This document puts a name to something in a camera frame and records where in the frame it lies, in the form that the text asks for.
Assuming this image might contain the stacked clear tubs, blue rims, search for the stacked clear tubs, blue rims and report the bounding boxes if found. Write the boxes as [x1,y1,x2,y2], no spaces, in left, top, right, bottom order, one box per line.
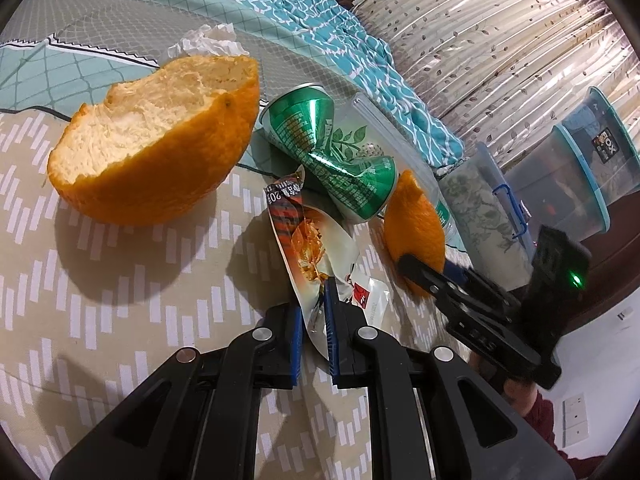
[502,125,611,266]

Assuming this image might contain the small teal lidded storage box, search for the small teal lidded storage box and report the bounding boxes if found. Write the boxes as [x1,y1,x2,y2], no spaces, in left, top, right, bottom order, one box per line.
[560,86,640,196]

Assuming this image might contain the small orange peel piece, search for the small orange peel piece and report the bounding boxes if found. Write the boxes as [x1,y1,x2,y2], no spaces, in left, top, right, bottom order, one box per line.
[382,170,447,298]

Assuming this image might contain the clear plastic bottle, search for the clear plastic bottle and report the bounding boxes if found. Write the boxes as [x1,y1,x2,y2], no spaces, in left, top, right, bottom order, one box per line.
[350,91,458,251]

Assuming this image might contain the white wall socket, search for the white wall socket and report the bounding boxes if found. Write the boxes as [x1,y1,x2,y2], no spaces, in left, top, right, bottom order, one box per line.
[561,394,590,448]

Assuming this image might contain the leaf print curtain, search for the leaf print curtain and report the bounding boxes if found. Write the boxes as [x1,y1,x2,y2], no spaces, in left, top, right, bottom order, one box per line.
[352,0,631,171]

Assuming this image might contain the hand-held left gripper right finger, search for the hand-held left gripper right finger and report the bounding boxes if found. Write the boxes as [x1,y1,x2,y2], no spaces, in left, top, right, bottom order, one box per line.
[322,276,576,480]

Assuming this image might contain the white tissue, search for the white tissue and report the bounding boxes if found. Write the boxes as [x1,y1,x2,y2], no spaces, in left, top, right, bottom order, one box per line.
[167,24,249,59]

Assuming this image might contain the crushed green can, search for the crushed green can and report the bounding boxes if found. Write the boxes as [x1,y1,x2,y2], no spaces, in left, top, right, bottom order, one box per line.
[259,84,399,223]

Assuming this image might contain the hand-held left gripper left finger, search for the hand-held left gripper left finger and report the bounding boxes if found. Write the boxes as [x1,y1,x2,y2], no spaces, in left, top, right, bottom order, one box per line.
[50,304,306,480]

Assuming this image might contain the blue handled storage box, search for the blue handled storage box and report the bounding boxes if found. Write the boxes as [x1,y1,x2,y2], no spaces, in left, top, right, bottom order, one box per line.
[440,142,533,291]

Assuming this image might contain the red black snack wrapper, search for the red black snack wrapper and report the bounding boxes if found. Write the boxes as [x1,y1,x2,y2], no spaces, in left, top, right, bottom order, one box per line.
[264,167,388,361]

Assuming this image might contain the person's right hand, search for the person's right hand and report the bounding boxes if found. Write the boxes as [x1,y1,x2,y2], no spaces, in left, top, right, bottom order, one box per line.
[502,379,538,416]

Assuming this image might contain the teal patterned quilt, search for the teal patterned quilt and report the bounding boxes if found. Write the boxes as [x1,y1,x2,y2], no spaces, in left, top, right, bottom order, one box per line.
[150,0,463,166]

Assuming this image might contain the person's right forearm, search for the person's right forearm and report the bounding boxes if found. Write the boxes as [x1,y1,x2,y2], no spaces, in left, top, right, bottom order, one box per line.
[517,392,573,461]

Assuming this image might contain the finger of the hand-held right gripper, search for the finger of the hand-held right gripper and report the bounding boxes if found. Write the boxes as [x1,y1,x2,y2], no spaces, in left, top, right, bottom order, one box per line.
[397,254,461,311]
[442,259,481,288]

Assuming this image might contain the large orange peel half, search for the large orange peel half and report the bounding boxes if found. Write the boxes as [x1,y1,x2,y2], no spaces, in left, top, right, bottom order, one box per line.
[47,54,261,226]

